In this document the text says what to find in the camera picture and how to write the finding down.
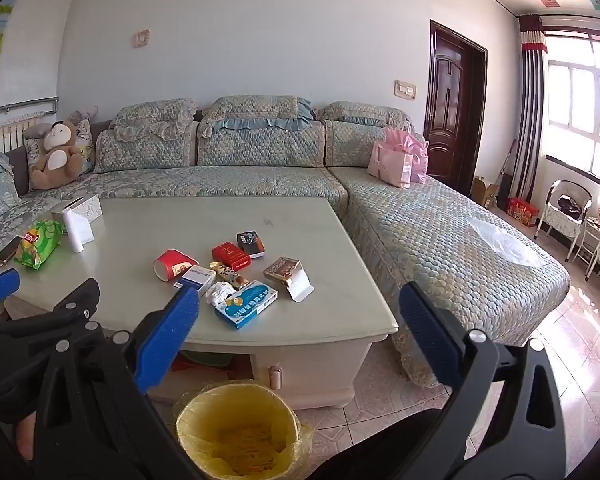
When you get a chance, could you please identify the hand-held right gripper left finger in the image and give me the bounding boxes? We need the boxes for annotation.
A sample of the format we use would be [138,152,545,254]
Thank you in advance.
[30,284,201,480]

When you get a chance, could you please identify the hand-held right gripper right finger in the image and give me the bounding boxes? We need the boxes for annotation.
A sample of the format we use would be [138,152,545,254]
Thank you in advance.
[398,282,567,480]

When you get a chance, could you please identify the white and blue medicine box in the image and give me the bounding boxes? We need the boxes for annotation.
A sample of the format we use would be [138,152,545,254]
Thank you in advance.
[174,265,217,297]

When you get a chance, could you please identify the white tissue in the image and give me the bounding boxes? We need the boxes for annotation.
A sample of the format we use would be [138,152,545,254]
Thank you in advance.
[204,281,237,306]

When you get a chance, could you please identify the red paper cup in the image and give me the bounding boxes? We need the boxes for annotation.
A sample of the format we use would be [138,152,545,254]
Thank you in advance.
[153,248,200,283]

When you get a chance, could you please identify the blue cartoon medicine box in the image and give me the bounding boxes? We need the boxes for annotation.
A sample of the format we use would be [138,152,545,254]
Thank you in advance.
[213,279,280,331]

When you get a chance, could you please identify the yellow snack wrapper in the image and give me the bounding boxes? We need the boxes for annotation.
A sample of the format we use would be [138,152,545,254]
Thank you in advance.
[209,261,250,289]

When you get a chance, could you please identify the red cigarette pack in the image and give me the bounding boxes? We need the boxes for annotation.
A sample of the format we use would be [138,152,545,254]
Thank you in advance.
[211,241,253,270]

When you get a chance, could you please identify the dark cigarette box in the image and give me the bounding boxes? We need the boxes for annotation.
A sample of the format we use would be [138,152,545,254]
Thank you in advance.
[236,230,266,260]

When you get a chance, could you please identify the trash bin with yellow liner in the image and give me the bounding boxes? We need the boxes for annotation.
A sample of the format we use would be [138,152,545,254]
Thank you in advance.
[172,381,314,480]

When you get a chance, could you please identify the brown cigarette box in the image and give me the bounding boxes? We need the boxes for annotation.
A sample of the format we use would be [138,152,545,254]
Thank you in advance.
[263,256,302,285]

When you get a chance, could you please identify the white paper card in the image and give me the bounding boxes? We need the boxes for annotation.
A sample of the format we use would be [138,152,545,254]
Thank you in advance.
[285,268,315,303]

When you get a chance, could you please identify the person's left hand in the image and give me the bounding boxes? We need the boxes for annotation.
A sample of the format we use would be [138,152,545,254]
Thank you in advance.
[14,409,38,463]

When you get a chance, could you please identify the dark mobile phone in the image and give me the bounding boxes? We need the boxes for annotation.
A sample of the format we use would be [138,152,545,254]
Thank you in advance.
[0,235,25,266]

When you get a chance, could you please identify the green tray under table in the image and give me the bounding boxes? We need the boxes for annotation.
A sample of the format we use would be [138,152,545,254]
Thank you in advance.
[179,351,234,369]

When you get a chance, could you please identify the green chip bag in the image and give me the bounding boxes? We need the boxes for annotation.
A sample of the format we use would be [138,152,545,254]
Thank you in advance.
[13,219,67,270]

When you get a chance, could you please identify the silver patterned tissue box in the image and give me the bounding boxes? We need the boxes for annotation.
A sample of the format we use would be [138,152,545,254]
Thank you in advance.
[51,193,103,224]

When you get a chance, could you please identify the clear plastic sheet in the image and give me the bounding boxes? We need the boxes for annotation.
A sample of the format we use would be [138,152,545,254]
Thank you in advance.
[467,217,547,269]

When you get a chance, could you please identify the white coffee table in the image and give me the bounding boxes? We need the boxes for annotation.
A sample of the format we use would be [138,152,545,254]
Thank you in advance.
[0,195,400,409]

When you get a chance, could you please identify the brown teddy bear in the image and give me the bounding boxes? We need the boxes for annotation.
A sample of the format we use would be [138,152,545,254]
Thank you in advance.
[28,120,87,191]

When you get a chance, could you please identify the open cardboard box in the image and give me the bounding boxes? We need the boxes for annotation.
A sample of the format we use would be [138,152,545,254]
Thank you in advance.
[469,175,501,210]

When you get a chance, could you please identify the white radiator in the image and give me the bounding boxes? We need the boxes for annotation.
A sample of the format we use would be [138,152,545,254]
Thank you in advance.
[0,114,47,154]

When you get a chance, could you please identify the red gift box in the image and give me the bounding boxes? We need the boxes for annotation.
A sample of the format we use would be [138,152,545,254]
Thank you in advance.
[507,196,538,228]

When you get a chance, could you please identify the pink paper gift bag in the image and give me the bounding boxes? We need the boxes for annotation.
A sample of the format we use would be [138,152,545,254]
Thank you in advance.
[366,139,415,190]

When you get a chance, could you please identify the pink plastic bag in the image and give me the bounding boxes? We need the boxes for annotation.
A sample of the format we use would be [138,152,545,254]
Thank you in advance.
[385,127,430,185]

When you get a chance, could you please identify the blue-green quilted corner sofa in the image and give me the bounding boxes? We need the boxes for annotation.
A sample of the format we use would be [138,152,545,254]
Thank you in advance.
[0,95,572,389]

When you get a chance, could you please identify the broom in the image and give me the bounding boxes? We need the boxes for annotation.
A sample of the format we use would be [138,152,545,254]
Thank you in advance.
[494,137,517,197]

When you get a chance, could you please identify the dark clothes on chair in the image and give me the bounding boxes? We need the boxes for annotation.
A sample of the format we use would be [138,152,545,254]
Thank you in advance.
[557,195,585,217]

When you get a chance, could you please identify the dark brown wooden door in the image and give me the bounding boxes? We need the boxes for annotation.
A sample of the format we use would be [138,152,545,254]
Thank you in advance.
[422,19,489,199]

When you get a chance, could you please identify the striped grey and red curtain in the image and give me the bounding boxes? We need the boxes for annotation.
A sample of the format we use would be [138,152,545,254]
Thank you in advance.
[508,13,549,204]

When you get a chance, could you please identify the large window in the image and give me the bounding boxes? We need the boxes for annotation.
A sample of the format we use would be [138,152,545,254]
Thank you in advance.
[542,30,600,182]

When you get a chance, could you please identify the grey wall pipe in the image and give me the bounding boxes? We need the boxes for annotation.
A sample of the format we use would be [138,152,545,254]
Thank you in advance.
[0,95,60,119]

